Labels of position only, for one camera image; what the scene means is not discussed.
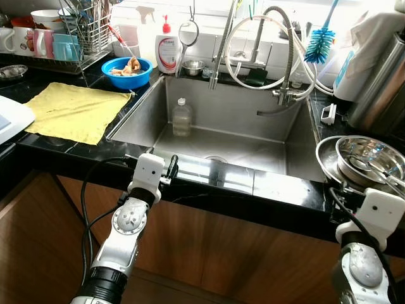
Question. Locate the green sponge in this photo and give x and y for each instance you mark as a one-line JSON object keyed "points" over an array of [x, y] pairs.
{"points": [[256, 77]]}

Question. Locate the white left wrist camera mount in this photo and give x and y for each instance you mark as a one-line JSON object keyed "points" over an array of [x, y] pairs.
{"points": [[149, 171]]}

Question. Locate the metal chopstick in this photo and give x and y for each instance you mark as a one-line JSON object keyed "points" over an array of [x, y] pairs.
{"points": [[386, 172], [389, 180]]}

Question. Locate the white flat appliance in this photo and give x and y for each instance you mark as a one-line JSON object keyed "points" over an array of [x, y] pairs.
{"points": [[12, 120]]}

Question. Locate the large steel bowl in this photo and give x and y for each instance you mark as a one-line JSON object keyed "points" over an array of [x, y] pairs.
{"points": [[373, 152]]}

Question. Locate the steel knife block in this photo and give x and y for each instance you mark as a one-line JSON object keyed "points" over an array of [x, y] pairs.
{"points": [[380, 95]]}

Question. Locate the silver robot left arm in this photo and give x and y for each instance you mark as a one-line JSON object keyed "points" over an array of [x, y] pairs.
{"points": [[126, 218]]}

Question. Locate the small steel dish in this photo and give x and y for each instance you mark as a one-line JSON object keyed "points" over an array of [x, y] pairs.
{"points": [[12, 71]]}

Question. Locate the blue bottle brush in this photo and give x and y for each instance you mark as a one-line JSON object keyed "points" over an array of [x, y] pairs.
{"points": [[319, 45]]}

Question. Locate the pale raw food pieces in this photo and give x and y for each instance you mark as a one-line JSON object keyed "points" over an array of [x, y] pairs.
{"points": [[126, 66]]}

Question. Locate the white soap pump bottle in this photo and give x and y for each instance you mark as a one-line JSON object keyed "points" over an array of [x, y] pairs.
{"points": [[167, 54]]}

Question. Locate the wooden cabinet front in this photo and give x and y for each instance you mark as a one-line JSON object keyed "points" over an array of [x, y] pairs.
{"points": [[221, 253]]}

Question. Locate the pink mug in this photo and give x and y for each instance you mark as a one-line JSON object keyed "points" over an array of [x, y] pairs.
{"points": [[43, 43]]}

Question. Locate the white bag with blue label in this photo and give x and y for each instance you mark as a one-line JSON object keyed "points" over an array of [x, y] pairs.
{"points": [[367, 44]]}

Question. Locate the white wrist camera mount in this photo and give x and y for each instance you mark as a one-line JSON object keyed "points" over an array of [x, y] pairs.
{"points": [[380, 212], [149, 171]]}

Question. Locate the patterned white mug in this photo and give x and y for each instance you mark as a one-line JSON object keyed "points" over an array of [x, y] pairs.
{"points": [[24, 39]]}

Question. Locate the blue plastic bowl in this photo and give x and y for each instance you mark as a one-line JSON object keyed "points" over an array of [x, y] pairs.
{"points": [[136, 79]]}

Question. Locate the stainless steel sink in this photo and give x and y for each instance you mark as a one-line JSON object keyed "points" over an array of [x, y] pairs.
{"points": [[253, 126]]}

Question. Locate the small steel bowl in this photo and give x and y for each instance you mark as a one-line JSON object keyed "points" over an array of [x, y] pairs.
{"points": [[193, 66]]}

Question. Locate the teal mug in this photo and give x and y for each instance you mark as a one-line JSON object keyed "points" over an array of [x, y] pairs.
{"points": [[66, 47]]}

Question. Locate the steel plate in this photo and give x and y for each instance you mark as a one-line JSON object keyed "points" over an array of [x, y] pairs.
{"points": [[326, 158]]}

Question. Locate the round steel strainer ladle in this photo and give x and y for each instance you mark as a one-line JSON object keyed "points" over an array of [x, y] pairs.
{"points": [[188, 33]]}

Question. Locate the clear plastic bottle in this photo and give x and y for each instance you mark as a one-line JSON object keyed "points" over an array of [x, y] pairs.
{"points": [[182, 120]]}

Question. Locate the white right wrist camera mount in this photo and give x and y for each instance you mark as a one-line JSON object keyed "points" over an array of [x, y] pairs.
{"points": [[380, 212]]}

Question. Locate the sink drain strainer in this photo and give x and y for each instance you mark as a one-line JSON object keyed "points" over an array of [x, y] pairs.
{"points": [[216, 159]]}

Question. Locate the translucent spray bottle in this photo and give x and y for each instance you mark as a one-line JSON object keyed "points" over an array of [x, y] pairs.
{"points": [[136, 38]]}

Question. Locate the small white plastic holder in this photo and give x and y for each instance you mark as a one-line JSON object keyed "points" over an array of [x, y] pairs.
{"points": [[328, 114]]}

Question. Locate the grey steel wool scrubber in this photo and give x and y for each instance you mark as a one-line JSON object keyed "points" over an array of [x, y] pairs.
{"points": [[207, 72]]}

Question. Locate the steel spring faucet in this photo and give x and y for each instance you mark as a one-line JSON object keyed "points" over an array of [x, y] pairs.
{"points": [[223, 44]]}

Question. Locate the yellow cloth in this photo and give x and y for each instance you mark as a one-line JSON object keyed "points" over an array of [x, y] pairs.
{"points": [[76, 111]]}

